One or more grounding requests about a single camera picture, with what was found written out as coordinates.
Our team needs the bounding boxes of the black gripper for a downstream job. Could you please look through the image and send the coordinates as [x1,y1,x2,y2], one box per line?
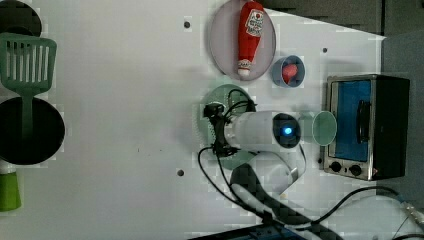
[203,103,237,157]

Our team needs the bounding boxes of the mint green plastic strainer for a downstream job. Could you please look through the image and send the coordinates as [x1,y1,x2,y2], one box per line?
[192,84,255,170]

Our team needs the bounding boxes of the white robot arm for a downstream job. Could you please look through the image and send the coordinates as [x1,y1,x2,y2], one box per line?
[202,102,342,240]

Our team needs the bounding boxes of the grey round plate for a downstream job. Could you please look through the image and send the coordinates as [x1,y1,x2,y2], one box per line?
[208,0,276,81]

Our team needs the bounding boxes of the pink plush strawberry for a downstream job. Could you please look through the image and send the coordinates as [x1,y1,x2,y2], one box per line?
[282,64,298,83]

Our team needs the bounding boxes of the small blue bowl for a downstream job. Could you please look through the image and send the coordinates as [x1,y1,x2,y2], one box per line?
[272,55,305,88]

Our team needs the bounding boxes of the red plush ketchup bottle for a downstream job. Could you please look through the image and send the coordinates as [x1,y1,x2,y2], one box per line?
[237,0,264,77]

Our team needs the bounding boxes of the mint green mug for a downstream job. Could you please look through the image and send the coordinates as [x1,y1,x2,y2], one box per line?
[299,111,337,146]

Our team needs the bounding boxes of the black toaster oven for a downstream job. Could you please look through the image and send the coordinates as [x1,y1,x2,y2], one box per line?
[323,74,410,181]

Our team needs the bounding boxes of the black round pan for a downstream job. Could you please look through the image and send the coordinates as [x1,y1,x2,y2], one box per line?
[0,97,65,165]

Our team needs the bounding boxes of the green slotted spatula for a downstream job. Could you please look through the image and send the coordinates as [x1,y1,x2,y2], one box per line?
[1,32,57,140]

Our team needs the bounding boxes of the black round burner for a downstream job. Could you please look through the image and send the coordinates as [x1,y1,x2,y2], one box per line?
[0,0,42,37]

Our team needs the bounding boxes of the green plastic cup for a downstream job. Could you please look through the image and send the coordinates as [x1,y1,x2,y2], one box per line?
[0,160,21,212]

